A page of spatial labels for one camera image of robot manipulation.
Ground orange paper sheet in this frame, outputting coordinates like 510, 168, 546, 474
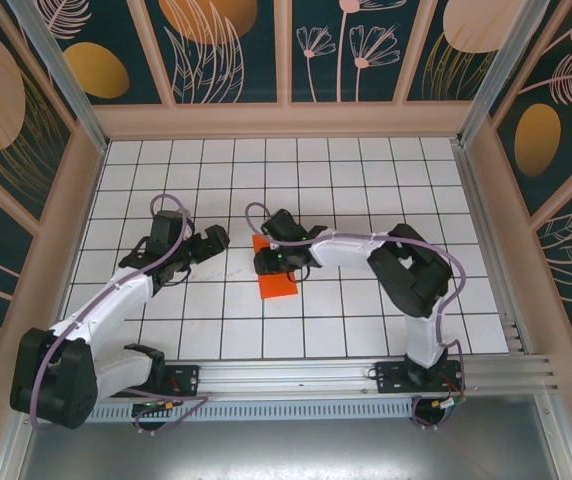
250, 233, 300, 301

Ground green control board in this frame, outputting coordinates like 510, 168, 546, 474
428, 397, 469, 415
132, 398, 177, 417

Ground grey metal panel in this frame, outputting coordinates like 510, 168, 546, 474
13, 422, 562, 480

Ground thin black left gripper cable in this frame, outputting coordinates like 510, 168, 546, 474
163, 268, 191, 289

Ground aluminium mounting rail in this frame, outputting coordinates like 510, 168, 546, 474
13, 353, 561, 402

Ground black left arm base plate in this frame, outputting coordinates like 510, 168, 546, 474
155, 363, 202, 399

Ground grey slotted cable duct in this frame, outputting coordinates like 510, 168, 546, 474
85, 398, 450, 425

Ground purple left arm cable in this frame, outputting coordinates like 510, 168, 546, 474
29, 193, 211, 436

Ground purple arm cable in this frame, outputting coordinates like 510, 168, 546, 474
29, 193, 211, 436
244, 201, 469, 431

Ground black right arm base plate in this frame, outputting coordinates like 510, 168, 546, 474
374, 360, 467, 396

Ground aluminium corner post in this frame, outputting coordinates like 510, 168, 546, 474
6, 0, 111, 154
456, 0, 553, 149

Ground aluminium side rail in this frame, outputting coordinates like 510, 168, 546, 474
453, 141, 536, 355

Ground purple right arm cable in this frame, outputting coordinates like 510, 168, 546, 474
244, 201, 469, 431

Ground aluminium frame bar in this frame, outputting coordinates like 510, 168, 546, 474
535, 394, 572, 480
0, 399, 35, 480

